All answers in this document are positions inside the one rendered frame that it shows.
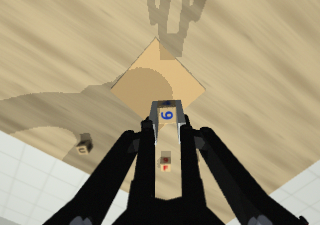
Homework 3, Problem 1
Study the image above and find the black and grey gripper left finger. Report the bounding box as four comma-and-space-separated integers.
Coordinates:
42, 101, 159, 225

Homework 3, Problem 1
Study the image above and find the tan flat mat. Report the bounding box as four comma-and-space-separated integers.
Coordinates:
111, 38, 206, 120

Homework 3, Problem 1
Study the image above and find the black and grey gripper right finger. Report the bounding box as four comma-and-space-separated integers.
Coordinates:
175, 100, 306, 225

